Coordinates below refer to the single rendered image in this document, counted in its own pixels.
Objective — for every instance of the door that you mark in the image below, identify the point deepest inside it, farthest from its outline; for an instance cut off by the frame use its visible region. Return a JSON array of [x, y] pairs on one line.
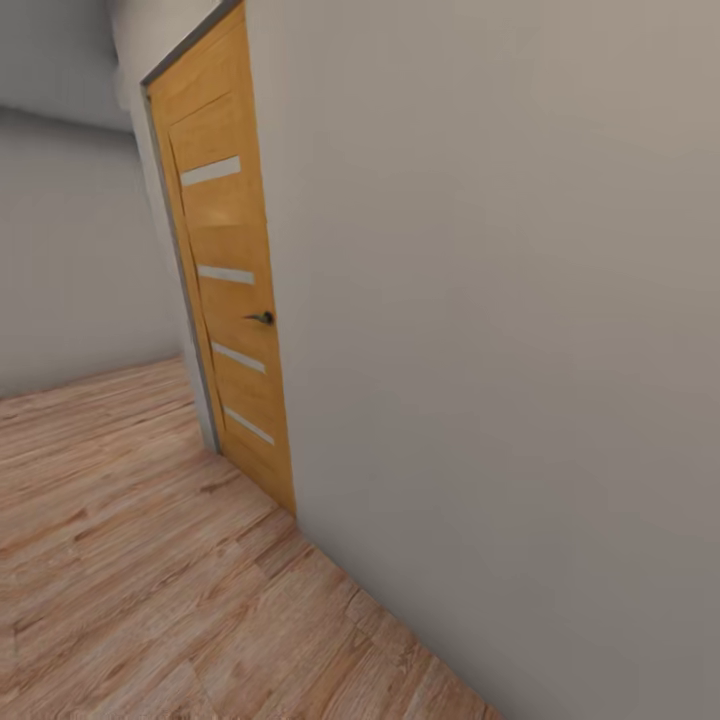
[[204, 115]]

